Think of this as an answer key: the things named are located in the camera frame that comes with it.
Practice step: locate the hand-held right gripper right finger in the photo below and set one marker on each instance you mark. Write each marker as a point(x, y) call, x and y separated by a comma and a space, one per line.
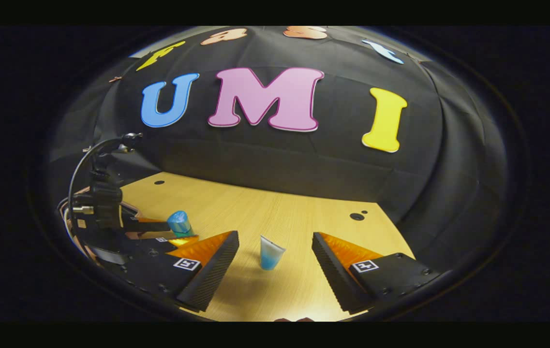
point(333, 273)

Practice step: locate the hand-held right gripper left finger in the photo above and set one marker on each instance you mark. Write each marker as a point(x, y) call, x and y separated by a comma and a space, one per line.
point(214, 270)

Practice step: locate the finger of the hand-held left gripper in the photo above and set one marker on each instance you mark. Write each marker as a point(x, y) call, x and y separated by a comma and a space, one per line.
point(178, 241)
point(151, 226)

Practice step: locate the blue skin care bottle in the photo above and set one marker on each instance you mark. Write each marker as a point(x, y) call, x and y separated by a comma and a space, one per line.
point(180, 224)

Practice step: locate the blue white skin care tube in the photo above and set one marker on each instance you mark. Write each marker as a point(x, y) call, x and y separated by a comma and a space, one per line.
point(271, 253)

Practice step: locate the black backdrop cloth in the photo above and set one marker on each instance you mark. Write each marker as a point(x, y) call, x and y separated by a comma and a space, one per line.
point(342, 159)

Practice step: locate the copper red clip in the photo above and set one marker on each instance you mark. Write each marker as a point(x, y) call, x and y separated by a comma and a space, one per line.
point(115, 79)

